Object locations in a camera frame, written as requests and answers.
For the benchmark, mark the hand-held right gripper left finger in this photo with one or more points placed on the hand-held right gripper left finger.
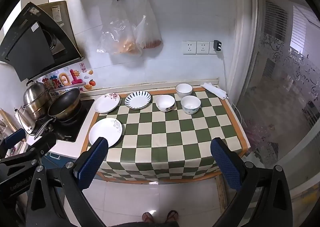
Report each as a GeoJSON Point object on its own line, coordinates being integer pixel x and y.
{"type": "Point", "coordinates": [91, 165]}

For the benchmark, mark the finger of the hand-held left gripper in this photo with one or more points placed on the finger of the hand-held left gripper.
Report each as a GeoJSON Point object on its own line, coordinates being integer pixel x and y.
{"type": "Point", "coordinates": [13, 139]}
{"type": "Point", "coordinates": [45, 143]}

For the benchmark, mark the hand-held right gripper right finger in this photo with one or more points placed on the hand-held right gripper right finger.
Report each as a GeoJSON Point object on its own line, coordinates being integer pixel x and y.
{"type": "Point", "coordinates": [225, 167]}

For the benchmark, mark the white bowl with black rim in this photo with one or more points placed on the white bowl with black rim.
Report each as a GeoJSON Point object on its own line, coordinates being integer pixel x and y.
{"type": "Point", "coordinates": [183, 89]}

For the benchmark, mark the steel kettle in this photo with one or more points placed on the steel kettle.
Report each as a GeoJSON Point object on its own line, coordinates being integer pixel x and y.
{"type": "Point", "coordinates": [25, 122]}

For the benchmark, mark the blue base cabinet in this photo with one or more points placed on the blue base cabinet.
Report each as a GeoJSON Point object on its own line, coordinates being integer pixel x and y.
{"type": "Point", "coordinates": [62, 160]}

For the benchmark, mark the black induction cooktop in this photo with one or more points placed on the black induction cooktop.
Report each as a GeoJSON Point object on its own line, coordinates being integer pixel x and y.
{"type": "Point", "coordinates": [75, 128]}

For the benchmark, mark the large white floral plate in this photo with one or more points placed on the large white floral plate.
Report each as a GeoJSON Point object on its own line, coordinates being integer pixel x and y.
{"type": "Point", "coordinates": [105, 130]}

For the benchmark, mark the black frying pan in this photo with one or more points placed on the black frying pan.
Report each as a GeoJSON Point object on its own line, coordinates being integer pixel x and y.
{"type": "Point", "coordinates": [63, 103]}

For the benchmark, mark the steel steamer pot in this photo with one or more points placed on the steel steamer pot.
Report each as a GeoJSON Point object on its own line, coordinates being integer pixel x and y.
{"type": "Point", "coordinates": [35, 97]}

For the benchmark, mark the green checkered table mat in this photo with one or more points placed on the green checkered table mat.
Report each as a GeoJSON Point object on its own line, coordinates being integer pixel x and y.
{"type": "Point", "coordinates": [170, 137]}

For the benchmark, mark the small white floral plate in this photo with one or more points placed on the small white floral plate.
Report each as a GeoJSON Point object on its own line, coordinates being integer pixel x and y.
{"type": "Point", "coordinates": [106, 104]}

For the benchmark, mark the white bowl with green print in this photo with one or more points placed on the white bowl with green print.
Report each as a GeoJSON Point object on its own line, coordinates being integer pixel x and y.
{"type": "Point", "coordinates": [190, 105]}

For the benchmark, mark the person's right foot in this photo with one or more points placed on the person's right foot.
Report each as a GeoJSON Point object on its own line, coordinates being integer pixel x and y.
{"type": "Point", "coordinates": [172, 216]}

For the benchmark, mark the person's foot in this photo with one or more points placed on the person's foot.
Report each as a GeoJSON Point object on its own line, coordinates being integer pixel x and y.
{"type": "Point", "coordinates": [148, 217]}
{"type": "Point", "coordinates": [172, 216]}

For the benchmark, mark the person's left foot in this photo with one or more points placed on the person's left foot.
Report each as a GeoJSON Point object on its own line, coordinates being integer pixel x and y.
{"type": "Point", "coordinates": [148, 217]}

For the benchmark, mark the folded white cloth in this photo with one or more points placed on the folded white cloth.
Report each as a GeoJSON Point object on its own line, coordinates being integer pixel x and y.
{"type": "Point", "coordinates": [215, 90]}

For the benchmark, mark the white plate with black stripes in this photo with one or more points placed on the white plate with black stripes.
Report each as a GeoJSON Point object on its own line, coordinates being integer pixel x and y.
{"type": "Point", "coordinates": [138, 100]}

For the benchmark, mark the white bowl with red flowers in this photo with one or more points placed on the white bowl with red flowers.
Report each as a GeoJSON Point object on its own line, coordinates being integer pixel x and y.
{"type": "Point", "coordinates": [165, 103]}

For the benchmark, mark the black range hood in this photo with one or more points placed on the black range hood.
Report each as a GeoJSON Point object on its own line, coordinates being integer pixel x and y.
{"type": "Point", "coordinates": [30, 46]}

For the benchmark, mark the patterned glass door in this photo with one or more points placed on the patterned glass door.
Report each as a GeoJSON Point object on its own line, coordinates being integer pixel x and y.
{"type": "Point", "coordinates": [275, 79]}

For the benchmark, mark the black charger plug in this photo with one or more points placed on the black charger plug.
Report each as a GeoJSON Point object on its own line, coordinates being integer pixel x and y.
{"type": "Point", "coordinates": [218, 45]}

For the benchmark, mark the clear bag with orange food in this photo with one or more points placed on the clear bag with orange food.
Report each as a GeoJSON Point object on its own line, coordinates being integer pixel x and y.
{"type": "Point", "coordinates": [120, 36]}

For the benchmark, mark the clear bag with red food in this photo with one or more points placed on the clear bag with red food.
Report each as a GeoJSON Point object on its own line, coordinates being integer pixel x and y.
{"type": "Point", "coordinates": [150, 34]}

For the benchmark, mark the colourful wall stickers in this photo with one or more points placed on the colourful wall stickers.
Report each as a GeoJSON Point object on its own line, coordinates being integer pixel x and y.
{"type": "Point", "coordinates": [67, 79]}

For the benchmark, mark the white wall outlet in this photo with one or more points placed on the white wall outlet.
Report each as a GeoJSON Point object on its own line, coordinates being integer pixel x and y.
{"type": "Point", "coordinates": [202, 47]}
{"type": "Point", "coordinates": [189, 47]}
{"type": "Point", "coordinates": [211, 48]}

